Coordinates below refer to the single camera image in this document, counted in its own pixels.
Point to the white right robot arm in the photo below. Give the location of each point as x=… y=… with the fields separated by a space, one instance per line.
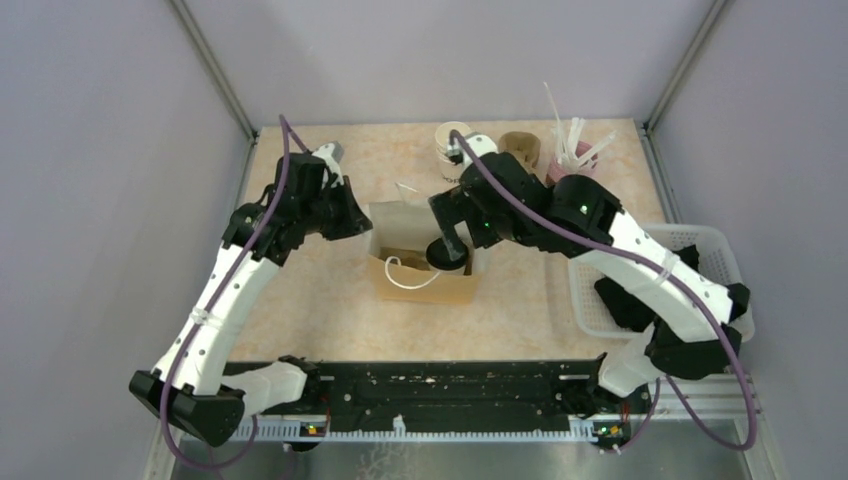
x=578 y=220

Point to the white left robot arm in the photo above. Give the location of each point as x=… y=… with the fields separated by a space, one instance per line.
x=188 y=386

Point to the black cloth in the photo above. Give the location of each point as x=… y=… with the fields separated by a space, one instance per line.
x=627 y=311

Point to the white plastic basket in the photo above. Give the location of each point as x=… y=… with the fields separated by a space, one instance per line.
x=699 y=255

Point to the brown cardboard cup carrier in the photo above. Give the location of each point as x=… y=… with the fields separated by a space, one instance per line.
x=524 y=146
x=410 y=258

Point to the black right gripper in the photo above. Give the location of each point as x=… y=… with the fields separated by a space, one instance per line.
x=449 y=207

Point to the brown paper bag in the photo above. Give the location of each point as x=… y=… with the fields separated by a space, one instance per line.
x=406 y=222

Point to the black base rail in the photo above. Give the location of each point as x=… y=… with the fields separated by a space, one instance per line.
x=556 y=400

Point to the pink straw holder cup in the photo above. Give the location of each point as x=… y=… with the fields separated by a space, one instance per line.
x=570 y=159

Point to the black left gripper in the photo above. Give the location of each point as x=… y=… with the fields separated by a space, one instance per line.
x=354 y=220

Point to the black plastic cup lid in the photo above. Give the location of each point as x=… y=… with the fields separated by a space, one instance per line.
x=439 y=258

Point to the stack of white paper cups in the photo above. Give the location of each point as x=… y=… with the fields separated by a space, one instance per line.
x=449 y=171

